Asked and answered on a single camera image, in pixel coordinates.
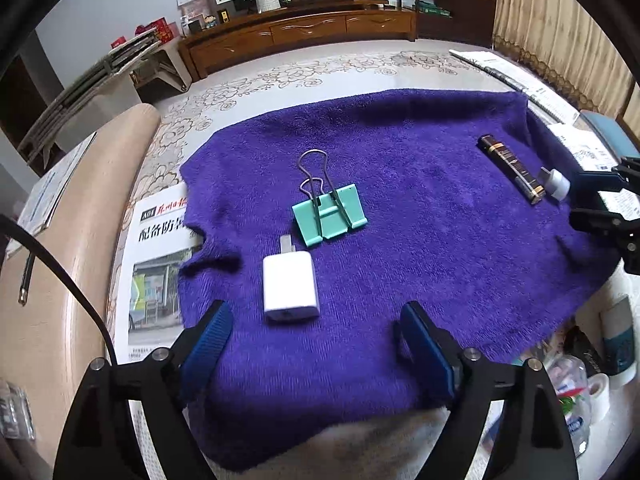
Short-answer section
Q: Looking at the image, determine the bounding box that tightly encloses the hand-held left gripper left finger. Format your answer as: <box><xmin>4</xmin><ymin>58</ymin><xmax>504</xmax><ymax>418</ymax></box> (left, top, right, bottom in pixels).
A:
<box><xmin>52</xmin><ymin>300</ymin><xmax>236</xmax><ymax>480</ymax></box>

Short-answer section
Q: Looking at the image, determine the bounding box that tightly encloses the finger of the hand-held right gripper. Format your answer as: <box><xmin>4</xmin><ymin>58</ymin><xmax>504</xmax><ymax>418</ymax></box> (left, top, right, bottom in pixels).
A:
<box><xmin>570</xmin><ymin>156</ymin><xmax>640</xmax><ymax>196</ymax></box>
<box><xmin>569</xmin><ymin>207</ymin><xmax>640</xmax><ymax>277</ymax></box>

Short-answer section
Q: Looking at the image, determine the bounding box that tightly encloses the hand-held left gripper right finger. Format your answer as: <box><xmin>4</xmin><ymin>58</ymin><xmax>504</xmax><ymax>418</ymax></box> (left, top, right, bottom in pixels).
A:
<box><xmin>397</xmin><ymin>301</ymin><xmax>581</xmax><ymax>480</ymax></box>

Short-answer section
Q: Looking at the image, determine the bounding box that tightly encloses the small white bottle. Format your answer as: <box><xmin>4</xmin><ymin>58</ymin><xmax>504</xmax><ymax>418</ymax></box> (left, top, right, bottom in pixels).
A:
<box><xmin>537</xmin><ymin>166</ymin><xmax>571</xmax><ymax>202</ymax></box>

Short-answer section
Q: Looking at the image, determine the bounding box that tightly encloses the brown patterned tube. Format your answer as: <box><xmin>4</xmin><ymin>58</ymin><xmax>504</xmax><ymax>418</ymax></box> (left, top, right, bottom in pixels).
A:
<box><xmin>477</xmin><ymin>134</ymin><xmax>545</xmax><ymax>206</ymax></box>

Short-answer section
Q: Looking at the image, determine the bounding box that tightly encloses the white charger plug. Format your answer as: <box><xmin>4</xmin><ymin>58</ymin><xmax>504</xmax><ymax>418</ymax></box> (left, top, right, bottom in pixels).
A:
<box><xmin>262</xmin><ymin>235</ymin><xmax>321</xmax><ymax>325</ymax></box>

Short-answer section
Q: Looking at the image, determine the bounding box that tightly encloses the white teal bottle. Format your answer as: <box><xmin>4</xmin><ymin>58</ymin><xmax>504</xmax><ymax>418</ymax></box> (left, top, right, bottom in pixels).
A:
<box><xmin>600</xmin><ymin>295</ymin><xmax>638</xmax><ymax>391</ymax></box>

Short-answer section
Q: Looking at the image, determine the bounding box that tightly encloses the black tube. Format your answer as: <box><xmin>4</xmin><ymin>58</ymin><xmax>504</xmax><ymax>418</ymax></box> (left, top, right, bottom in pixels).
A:
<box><xmin>565</xmin><ymin>327</ymin><xmax>608</xmax><ymax>378</ymax></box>

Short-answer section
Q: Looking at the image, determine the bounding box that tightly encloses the clear plastic bottle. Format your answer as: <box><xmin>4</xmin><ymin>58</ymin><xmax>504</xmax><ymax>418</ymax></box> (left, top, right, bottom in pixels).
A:
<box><xmin>545</xmin><ymin>355</ymin><xmax>593</xmax><ymax>458</ymax></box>

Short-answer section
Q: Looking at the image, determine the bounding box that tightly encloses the teal binder clip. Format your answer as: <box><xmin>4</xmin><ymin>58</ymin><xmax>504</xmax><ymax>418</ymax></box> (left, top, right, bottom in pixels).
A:
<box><xmin>291</xmin><ymin>149</ymin><xmax>369</xmax><ymax>249</ymax></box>

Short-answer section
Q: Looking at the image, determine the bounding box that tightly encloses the white pill bottle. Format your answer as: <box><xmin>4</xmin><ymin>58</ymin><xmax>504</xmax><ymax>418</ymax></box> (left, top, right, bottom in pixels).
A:
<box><xmin>585</xmin><ymin>372</ymin><xmax>612</xmax><ymax>426</ymax></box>

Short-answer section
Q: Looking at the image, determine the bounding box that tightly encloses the newspaper with bold headline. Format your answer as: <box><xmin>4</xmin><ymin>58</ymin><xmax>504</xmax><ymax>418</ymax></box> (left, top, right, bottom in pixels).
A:
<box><xmin>547</xmin><ymin>122</ymin><xmax>640</xmax><ymax>221</ymax></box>

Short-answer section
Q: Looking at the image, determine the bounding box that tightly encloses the blue chair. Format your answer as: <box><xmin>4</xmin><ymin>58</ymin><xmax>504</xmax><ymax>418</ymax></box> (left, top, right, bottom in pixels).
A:
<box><xmin>577</xmin><ymin>110</ymin><xmax>640</xmax><ymax>161</ymax></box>

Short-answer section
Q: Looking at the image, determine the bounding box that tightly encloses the newspaper with street photo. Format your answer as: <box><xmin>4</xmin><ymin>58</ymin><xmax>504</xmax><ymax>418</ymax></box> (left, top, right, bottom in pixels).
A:
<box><xmin>107</xmin><ymin>182</ymin><xmax>206</xmax><ymax>366</ymax></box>

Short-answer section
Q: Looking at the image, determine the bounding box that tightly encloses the newspaper on floor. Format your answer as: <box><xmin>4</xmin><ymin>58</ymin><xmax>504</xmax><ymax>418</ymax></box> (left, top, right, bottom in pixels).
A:
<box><xmin>449</xmin><ymin>49</ymin><xmax>581</xmax><ymax>123</ymax></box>

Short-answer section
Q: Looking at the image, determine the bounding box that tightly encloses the purple towel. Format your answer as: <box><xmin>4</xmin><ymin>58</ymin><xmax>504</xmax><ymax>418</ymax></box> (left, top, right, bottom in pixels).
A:
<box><xmin>177</xmin><ymin>89</ymin><xmax>623</xmax><ymax>472</ymax></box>

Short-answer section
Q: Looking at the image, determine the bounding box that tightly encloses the beige curtain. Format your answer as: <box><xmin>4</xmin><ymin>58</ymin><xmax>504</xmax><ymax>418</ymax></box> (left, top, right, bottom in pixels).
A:
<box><xmin>492</xmin><ymin>0</ymin><xmax>638</xmax><ymax>121</ymax></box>

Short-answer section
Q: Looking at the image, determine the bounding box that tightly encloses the beige side table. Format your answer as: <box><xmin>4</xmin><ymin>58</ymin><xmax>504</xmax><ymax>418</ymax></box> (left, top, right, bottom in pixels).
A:
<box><xmin>0</xmin><ymin>102</ymin><xmax>162</xmax><ymax>461</ymax></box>

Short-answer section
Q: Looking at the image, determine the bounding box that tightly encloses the black pen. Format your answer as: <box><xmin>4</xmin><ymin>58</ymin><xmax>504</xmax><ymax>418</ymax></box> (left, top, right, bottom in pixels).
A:
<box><xmin>17</xmin><ymin>252</ymin><xmax>37</xmax><ymax>306</ymax></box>

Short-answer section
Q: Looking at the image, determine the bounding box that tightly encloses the white paper sheet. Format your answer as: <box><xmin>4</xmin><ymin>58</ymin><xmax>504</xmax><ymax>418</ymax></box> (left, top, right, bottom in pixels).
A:
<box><xmin>17</xmin><ymin>130</ymin><xmax>98</xmax><ymax>238</ymax></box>

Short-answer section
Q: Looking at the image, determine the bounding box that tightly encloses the stack of folded tables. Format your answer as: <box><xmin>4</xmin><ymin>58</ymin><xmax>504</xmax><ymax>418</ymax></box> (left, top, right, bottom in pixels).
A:
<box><xmin>17</xmin><ymin>27</ymin><xmax>163</xmax><ymax>163</ymax></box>

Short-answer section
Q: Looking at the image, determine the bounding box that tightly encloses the red gift box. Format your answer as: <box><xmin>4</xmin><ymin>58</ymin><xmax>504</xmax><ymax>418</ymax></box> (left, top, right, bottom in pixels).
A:
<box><xmin>135</xmin><ymin>17</ymin><xmax>176</xmax><ymax>43</ymax></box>

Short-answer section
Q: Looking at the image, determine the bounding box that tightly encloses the wooden TV cabinet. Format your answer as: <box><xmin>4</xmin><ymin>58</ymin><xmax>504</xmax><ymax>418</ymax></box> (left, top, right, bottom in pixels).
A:
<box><xmin>177</xmin><ymin>0</ymin><xmax>418</xmax><ymax>80</ymax></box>

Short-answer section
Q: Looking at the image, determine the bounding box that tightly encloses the black cable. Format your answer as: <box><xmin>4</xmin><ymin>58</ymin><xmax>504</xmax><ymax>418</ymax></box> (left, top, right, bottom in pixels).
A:
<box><xmin>0</xmin><ymin>214</ymin><xmax>120</xmax><ymax>366</ymax></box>

